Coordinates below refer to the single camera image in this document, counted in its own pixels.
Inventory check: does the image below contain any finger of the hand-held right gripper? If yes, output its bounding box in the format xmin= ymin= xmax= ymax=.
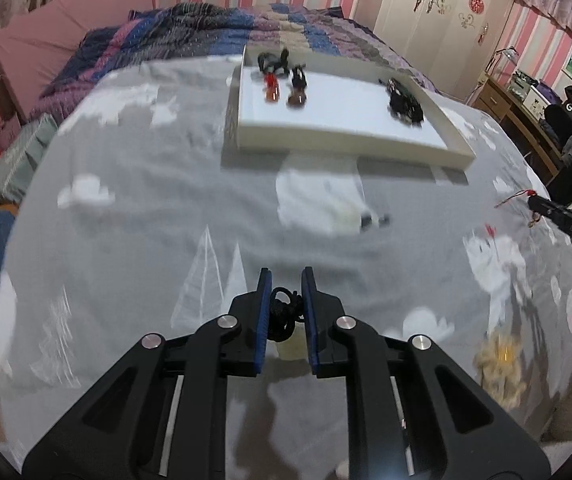
xmin=526 ymin=194 xmax=572 ymax=249

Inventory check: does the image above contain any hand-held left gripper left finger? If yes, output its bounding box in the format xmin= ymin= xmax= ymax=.
xmin=21 ymin=267 xmax=273 ymax=480

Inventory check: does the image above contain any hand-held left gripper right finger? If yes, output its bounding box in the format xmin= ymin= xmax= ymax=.
xmin=302 ymin=266 xmax=552 ymax=480

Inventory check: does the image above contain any green jade pendant black cord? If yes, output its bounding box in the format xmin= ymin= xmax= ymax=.
xmin=268 ymin=287 xmax=307 ymax=362

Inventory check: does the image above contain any red string bell charm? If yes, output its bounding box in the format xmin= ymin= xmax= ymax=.
xmin=494 ymin=188 xmax=542 ymax=229

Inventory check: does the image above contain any black fabric scrunchie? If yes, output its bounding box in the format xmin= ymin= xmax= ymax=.
xmin=388 ymin=91 xmax=425 ymax=127

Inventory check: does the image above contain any white shallow cardboard box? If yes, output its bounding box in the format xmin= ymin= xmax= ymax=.
xmin=222 ymin=42 xmax=477 ymax=172

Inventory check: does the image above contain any brown teardrop pendant black cord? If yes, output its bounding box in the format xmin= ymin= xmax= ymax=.
xmin=286 ymin=65 xmax=309 ymax=110

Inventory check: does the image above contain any orange gourd pendant red knot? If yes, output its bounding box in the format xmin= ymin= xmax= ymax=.
xmin=263 ymin=72 xmax=282 ymax=104

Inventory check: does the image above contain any black hair claw clip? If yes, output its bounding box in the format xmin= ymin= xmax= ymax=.
xmin=257 ymin=47 xmax=307 ymax=75

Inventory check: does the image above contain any wooden desk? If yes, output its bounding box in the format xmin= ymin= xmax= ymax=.
xmin=473 ymin=74 xmax=567 ymax=187

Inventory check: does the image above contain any white box on desk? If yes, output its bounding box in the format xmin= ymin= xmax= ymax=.
xmin=522 ymin=85 xmax=547 ymax=109

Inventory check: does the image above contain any desk lamp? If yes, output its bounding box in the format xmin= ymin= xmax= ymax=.
xmin=483 ymin=47 xmax=519 ymax=82

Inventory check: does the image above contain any white wardrobe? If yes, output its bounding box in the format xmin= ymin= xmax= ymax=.
xmin=353 ymin=0 xmax=517 ymax=104

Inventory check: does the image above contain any green storage basket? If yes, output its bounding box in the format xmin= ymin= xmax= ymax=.
xmin=0 ymin=112 xmax=58 ymax=202

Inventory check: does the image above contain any striped purple blue quilt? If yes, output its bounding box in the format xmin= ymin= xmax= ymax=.
xmin=28 ymin=2 xmax=442 ymax=122

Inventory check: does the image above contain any pink mattress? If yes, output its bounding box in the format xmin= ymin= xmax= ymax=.
xmin=0 ymin=0 xmax=155 ymax=122

